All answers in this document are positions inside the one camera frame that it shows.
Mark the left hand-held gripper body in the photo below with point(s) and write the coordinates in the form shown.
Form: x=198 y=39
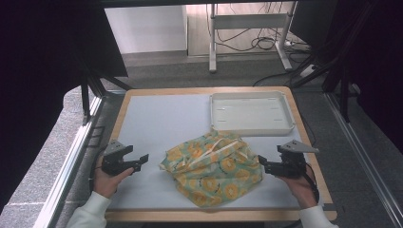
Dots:
x=114 y=160

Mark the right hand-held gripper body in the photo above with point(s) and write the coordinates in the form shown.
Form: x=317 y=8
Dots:
x=290 y=161

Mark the white plastic tray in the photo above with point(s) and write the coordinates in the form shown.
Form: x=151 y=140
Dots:
x=252 y=112

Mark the yellow green floral cloth bag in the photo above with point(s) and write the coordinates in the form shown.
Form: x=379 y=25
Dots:
x=212 y=171

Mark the person's left hand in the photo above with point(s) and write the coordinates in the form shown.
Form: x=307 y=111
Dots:
x=107 y=182

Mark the person's right hand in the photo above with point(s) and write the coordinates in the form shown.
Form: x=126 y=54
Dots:
x=299 y=188

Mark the wooden table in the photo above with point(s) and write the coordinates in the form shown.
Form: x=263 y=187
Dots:
x=122 y=117

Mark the grey table mat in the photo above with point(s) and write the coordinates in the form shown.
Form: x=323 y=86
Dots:
x=158 y=126

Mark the black metal stand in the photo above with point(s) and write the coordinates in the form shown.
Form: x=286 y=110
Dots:
x=343 y=79
x=92 y=88

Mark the white power strip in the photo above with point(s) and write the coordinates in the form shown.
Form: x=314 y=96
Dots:
x=308 y=71

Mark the black curtain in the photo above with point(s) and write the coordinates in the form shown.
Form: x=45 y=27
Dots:
x=377 y=63
x=41 y=79

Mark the white panel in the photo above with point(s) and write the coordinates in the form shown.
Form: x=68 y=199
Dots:
x=145 y=28

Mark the aluminium rail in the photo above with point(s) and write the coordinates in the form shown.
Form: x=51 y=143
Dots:
x=68 y=164
x=367 y=158

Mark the white metal desk frame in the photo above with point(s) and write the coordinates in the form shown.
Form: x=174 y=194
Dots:
x=250 y=20

